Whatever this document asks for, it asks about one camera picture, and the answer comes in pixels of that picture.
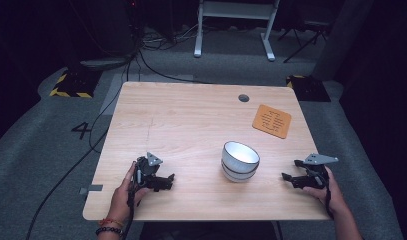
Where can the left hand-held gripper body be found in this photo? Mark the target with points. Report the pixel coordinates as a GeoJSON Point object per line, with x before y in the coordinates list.
{"type": "Point", "coordinates": [145, 168]}

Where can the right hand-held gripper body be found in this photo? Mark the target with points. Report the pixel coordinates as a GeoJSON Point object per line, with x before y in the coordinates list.
{"type": "Point", "coordinates": [316, 173]}

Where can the white ribbed bowl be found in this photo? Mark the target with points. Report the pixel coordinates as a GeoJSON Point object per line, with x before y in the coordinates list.
{"type": "Point", "coordinates": [240, 156]}
{"type": "Point", "coordinates": [237, 175]}

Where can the person's right hand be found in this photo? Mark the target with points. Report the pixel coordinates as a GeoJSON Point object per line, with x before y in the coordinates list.
{"type": "Point", "coordinates": [331, 196]}

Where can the person's left hand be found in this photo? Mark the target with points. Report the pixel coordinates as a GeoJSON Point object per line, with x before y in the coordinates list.
{"type": "Point", "coordinates": [121, 201]}

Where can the orange square coaster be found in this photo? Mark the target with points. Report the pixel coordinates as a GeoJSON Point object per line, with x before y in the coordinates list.
{"type": "Point", "coordinates": [271, 121]}

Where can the grey tape strip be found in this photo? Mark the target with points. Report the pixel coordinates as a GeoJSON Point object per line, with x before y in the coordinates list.
{"type": "Point", "coordinates": [91, 189]}

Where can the black tripod stand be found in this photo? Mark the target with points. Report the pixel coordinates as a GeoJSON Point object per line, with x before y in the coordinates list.
{"type": "Point", "coordinates": [304, 33]}

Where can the grey curtain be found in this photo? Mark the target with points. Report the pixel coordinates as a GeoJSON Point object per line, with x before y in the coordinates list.
{"type": "Point", "coordinates": [341, 36]}

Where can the black yellow striped base plate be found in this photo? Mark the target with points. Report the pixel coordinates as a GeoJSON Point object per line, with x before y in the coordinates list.
{"type": "Point", "coordinates": [74, 83]}
{"type": "Point", "coordinates": [307, 87]}

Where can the white metal desk frame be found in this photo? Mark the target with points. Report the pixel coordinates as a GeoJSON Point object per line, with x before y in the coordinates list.
{"type": "Point", "coordinates": [234, 20]}

